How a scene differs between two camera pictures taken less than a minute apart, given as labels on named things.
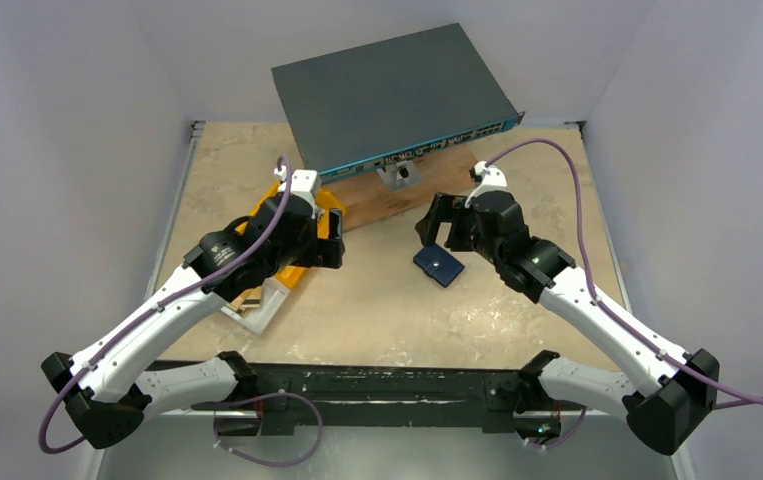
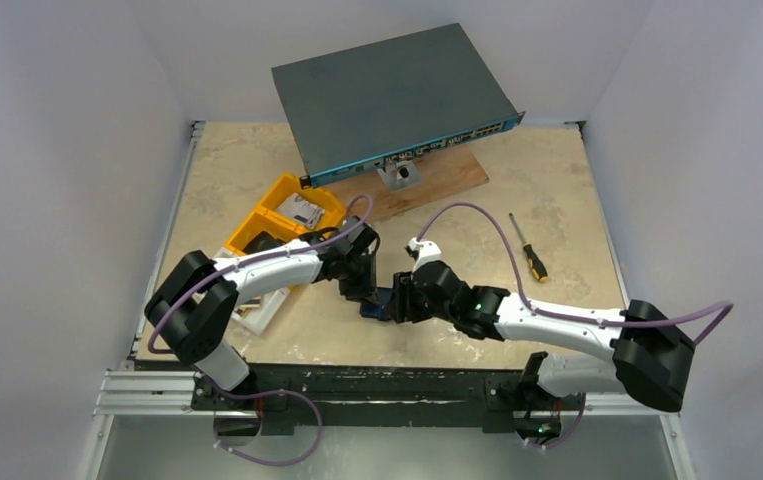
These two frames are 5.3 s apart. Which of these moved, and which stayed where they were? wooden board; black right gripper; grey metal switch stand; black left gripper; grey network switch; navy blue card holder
Moved: black left gripper; navy blue card holder; black right gripper
Stayed: wooden board; grey metal switch stand; grey network switch
